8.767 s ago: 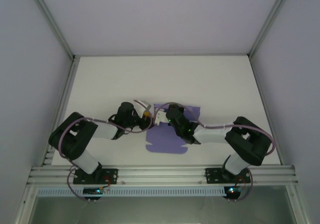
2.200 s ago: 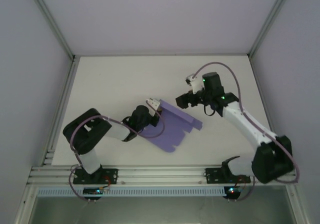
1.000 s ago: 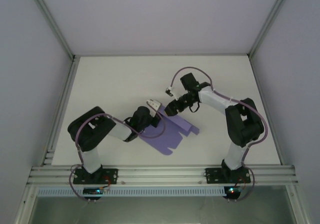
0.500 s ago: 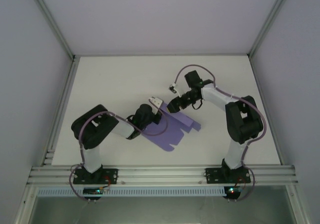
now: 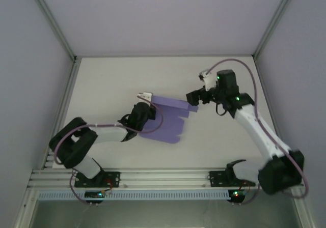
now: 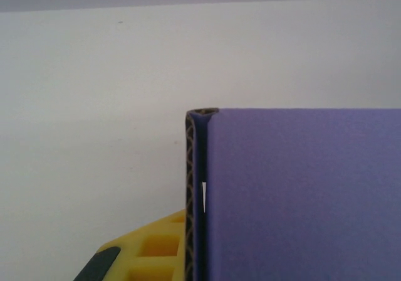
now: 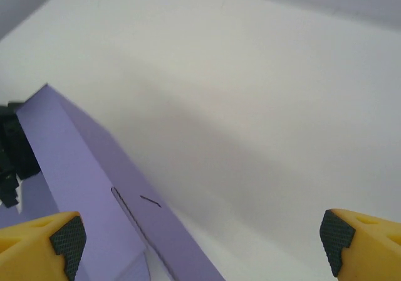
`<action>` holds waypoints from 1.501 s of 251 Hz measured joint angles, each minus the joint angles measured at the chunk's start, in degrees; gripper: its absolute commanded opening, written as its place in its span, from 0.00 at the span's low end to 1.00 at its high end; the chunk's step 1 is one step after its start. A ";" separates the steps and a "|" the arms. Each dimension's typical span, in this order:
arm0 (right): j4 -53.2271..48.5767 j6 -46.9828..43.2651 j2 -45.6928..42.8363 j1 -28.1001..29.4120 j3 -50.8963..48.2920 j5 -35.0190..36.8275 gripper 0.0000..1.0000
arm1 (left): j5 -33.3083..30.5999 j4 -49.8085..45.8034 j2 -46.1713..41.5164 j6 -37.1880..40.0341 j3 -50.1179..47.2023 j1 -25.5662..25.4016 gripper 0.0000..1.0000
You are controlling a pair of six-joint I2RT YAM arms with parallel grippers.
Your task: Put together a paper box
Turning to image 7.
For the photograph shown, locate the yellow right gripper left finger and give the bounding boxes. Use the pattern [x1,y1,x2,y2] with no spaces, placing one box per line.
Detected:
[0,211,87,281]

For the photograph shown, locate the purple corrugated paper box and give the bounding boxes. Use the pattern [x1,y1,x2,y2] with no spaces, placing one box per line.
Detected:
[0,82,227,281]

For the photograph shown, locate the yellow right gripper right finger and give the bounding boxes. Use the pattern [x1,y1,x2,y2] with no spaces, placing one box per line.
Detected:
[319,208,401,281]

